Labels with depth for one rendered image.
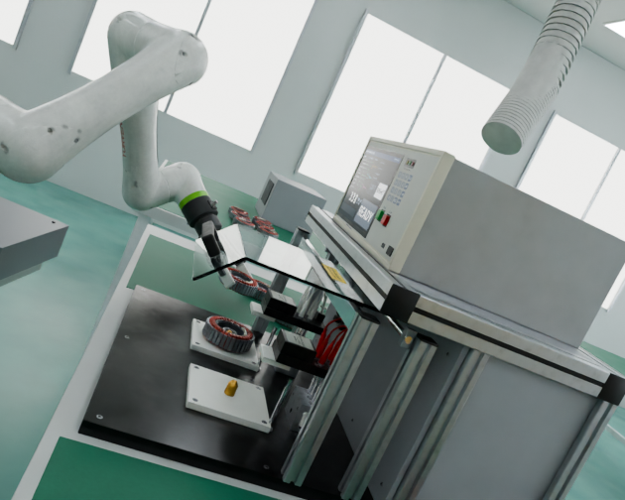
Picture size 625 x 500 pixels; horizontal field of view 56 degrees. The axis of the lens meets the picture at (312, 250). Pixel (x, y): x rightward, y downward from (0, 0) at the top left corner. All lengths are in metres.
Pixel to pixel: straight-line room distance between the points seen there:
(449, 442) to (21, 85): 5.34
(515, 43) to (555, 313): 5.48
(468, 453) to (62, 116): 0.95
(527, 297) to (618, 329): 6.68
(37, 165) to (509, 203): 0.84
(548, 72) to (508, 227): 1.51
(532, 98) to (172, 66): 1.44
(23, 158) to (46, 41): 4.69
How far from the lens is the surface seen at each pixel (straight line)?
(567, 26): 2.59
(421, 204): 0.94
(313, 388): 1.11
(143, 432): 0.93
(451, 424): 0.96
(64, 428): 0.92
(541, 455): 1.08
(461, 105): 6.21
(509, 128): 2.28
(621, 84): 7.09
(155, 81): 1.35
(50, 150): 1.22
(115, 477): 0.86
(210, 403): 1.05
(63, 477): 0.83
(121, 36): 1.51
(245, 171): 5.74
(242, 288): 1.63
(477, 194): 0.98
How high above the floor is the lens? 1.24
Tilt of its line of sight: 9 degrees down
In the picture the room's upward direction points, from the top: 25 degrees clockwise
